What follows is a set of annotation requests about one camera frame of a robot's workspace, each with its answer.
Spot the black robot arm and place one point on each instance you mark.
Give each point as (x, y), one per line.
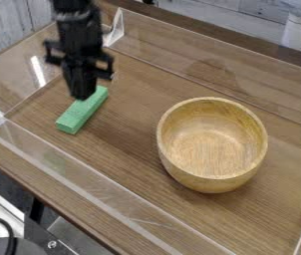
(71, 4)

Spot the black table leg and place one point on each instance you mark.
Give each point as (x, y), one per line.
(36, 210)

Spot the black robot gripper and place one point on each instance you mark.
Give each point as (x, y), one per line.
(78, 51)

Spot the brown wooden bowl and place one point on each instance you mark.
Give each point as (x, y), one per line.
(212, 142)

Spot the clear acrylic tray walls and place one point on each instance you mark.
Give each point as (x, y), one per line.
(100, 176)

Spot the green rectangular block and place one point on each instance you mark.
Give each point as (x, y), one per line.
(80, 110)

